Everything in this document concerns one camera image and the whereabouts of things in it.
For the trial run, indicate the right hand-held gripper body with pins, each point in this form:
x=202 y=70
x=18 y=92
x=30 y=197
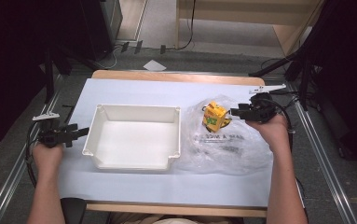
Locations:
x=260 y=109

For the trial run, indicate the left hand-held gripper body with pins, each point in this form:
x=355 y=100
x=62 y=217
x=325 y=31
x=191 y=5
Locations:
x=52 y=135

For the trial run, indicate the yellow carton box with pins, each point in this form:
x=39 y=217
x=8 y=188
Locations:
x=215 y=116

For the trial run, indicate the clear plastic bag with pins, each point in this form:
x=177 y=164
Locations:
x=222 y=152

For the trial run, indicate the person's left hand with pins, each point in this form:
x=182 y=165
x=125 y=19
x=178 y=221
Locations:
x=47 y=157

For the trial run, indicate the person's right hand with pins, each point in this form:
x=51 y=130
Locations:
x=271 y=130

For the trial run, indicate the white plastic tray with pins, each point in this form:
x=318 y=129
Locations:
x=132 y=140

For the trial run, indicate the black metal stand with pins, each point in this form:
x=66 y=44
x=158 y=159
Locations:
x=49 y=77
x=303 y=71

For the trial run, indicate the pale blue table mat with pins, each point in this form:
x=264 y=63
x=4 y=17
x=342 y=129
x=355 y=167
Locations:
x=154 y=91

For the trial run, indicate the light wooden furniture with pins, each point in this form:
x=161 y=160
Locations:
x=244 y=12

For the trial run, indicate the white paper sheet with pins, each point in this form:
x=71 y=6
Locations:
x=154 y=65

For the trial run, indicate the black cabinet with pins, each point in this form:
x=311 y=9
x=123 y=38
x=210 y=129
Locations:
x=95 y=28

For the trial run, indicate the metal floor rail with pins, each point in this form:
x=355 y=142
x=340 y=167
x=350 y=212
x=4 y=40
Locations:
x=325 y=161
x=17 y=168

